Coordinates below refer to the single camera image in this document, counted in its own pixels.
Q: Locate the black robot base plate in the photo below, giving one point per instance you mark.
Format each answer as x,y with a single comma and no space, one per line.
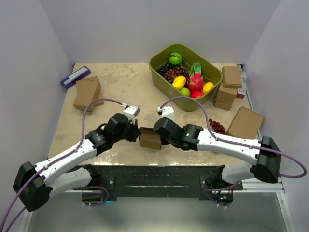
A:
156,181

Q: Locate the stacked cardboard box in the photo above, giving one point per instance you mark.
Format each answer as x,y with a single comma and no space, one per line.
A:
226,95
222,105
231,77

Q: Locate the red white small box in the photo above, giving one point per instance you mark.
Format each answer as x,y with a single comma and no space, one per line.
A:
241,92

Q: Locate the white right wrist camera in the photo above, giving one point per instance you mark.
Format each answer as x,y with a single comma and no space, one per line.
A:
166,112

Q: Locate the folded cardboard box upper left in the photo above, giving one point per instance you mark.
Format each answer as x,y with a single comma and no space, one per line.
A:
87,91

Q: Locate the green lime toy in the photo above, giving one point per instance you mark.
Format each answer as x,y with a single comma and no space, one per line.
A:
185,92

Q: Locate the middle stacked cardboard box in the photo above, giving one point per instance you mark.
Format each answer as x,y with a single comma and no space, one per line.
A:
226,95

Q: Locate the yellow mango toy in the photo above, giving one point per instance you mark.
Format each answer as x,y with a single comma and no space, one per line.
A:
179,82

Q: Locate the green round fruit toy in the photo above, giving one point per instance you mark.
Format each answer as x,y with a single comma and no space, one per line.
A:
175,58

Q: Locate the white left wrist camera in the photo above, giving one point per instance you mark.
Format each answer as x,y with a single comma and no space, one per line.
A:
131,112

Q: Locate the bottom stacked cardboard box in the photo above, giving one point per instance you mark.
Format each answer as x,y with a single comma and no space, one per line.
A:
222,105

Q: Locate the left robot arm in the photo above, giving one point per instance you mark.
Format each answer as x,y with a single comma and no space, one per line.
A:
33,181

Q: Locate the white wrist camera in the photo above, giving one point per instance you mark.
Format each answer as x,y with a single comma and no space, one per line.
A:
131,112
166,112

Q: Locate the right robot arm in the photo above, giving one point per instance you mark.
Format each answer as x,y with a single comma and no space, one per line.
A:
261,159

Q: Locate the red dragon fruit toy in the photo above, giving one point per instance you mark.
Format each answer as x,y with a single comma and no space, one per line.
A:
195,81

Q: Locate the purple flat box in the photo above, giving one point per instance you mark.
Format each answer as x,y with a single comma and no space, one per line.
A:
71,80

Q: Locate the large folded cardboard box right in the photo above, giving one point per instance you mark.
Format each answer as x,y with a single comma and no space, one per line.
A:
245,124

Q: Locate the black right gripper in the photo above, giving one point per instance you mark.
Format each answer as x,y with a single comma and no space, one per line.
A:
164,141

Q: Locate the green plastic bin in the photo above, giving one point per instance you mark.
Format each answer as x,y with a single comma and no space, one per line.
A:
209,72

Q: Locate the dark grapes in bin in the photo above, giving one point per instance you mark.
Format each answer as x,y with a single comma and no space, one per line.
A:
170,72

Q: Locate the dark red grape bunch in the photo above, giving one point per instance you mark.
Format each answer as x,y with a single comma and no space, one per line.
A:
217,127

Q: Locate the brown cardboard box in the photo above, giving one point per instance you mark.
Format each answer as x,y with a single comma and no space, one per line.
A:
149,138

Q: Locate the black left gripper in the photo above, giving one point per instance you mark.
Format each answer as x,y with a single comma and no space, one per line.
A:
135,131

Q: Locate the orange yellow fruit toy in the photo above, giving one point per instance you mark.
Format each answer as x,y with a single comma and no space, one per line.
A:
207,87

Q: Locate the top stacked cardboard box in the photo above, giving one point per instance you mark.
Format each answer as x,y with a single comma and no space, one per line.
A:
231,77

